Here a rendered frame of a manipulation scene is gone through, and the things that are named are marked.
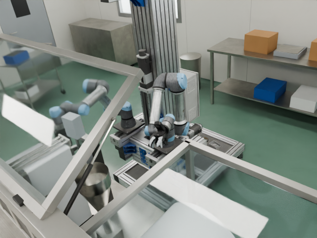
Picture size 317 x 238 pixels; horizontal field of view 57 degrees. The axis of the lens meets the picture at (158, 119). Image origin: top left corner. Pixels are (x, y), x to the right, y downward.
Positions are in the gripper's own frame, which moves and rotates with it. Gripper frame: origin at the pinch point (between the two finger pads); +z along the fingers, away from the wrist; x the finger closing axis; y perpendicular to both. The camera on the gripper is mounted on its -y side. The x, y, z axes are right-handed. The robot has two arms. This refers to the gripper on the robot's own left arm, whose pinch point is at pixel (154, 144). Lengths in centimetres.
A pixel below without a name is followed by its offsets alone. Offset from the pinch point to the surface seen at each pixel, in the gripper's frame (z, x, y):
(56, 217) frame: 90, -12, -41
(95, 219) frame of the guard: 84, -19, -35
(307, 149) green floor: -176, -102, 139
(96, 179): 54, 3, -21
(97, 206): 63, 0, -15
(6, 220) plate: 82, 27, -25
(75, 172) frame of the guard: 79, -15, -49
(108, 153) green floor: -123, 136, 107
